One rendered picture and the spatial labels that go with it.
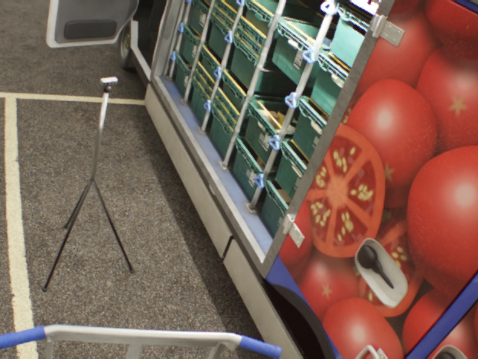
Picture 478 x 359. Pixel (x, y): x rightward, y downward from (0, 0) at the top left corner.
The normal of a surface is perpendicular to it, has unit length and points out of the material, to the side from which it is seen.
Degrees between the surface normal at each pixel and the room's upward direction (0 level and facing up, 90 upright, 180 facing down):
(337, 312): 90
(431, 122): 90
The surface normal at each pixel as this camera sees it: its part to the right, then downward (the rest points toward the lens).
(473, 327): -0.87, 0.00
